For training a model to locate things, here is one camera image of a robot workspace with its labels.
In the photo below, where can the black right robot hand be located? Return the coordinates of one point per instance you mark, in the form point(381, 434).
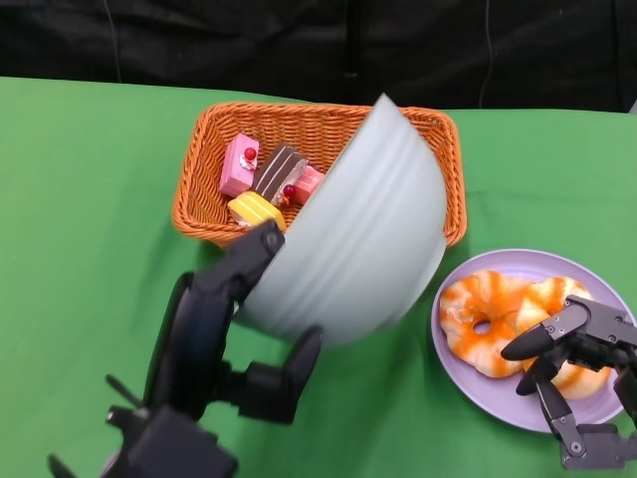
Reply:
point(592, 323)

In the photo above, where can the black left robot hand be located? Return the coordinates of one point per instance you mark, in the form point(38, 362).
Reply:
point(194, 328)

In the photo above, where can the shell-shaped orange bread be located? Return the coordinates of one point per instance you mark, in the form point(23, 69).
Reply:
point(547, 294)

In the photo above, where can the yellow cake slice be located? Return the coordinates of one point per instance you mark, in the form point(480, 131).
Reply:
point(256, 209)

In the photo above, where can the pink cherry-topped cake slice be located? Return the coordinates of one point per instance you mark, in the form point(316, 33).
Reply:
point(239, 167)

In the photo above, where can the chocolate cake slice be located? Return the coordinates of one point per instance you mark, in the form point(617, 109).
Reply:
point(276, 171)

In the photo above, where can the pale green bowl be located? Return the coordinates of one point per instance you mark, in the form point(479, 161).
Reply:
point(368, 234)

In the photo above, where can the lavender round plate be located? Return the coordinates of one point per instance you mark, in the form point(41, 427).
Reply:
point(497, 398)

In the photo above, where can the orange wicker basket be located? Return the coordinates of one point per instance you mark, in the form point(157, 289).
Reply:
point(298, 124)

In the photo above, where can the green tablecloth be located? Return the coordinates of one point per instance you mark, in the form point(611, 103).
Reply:
point(89, 199)

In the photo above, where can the white background object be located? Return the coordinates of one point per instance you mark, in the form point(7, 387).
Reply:
point(633, 105)

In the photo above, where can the black backdrop curtain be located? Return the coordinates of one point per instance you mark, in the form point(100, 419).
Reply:
point(224, 45)

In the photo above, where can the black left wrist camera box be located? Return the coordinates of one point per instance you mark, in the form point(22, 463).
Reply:
point(174, 443)

